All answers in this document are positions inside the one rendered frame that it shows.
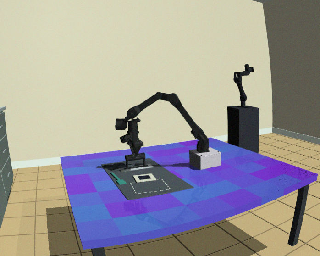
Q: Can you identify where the green small trowel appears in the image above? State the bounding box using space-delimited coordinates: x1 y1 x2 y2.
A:
111 172 126 185

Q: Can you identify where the cream square tile with dark square centre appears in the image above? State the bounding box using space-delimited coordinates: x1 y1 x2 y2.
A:
133 174 156 183

